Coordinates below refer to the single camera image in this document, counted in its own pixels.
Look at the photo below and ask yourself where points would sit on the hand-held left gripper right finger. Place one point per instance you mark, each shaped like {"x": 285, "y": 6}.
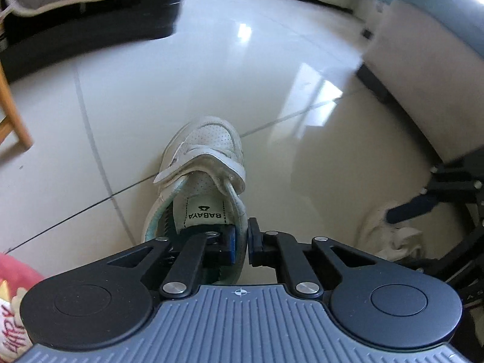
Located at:
{"x": 253, "y": 244}

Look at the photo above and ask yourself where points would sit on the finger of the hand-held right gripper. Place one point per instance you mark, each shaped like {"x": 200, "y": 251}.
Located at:
{"x": 410, "y": 208}
{"x": 465, "y": 249}

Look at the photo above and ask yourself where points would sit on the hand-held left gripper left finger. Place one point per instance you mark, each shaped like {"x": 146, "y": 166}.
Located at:
{"x": 230, "y": 244}

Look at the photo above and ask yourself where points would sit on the white lace sneaker green lining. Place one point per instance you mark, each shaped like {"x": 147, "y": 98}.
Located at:
{"x": 204, "y": 140}

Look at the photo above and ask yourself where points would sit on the pink plush duck slipper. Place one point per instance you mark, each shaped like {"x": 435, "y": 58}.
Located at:
{"x": 15, "y": 272}

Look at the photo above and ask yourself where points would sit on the wooden shoe rack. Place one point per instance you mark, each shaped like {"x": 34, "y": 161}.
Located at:
{"x": 15, "y": 121}

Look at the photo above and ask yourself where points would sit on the blue knit sofa cover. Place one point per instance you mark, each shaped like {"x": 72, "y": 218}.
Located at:
{"x": 453, "y": 7}

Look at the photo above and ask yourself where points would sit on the black table base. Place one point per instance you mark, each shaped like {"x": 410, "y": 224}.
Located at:
{"x": 94, "y": 26}

